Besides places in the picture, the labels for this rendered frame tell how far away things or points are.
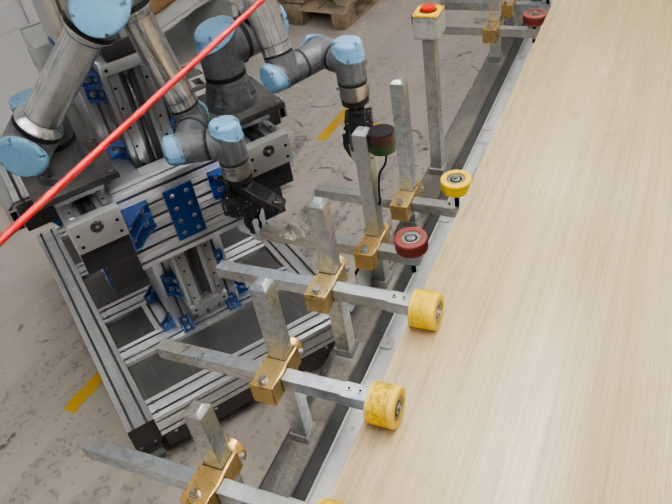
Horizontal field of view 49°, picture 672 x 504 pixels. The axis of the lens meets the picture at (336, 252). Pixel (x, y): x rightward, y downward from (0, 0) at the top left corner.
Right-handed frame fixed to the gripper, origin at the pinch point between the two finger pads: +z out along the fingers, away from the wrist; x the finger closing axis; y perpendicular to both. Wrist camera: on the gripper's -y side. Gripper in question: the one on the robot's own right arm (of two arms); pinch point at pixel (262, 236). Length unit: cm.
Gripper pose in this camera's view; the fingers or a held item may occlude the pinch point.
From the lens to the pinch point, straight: 195.6
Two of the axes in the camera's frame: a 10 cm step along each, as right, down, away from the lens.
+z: 1.4, 7.5, 6.5
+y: -9.1, -1.5, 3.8
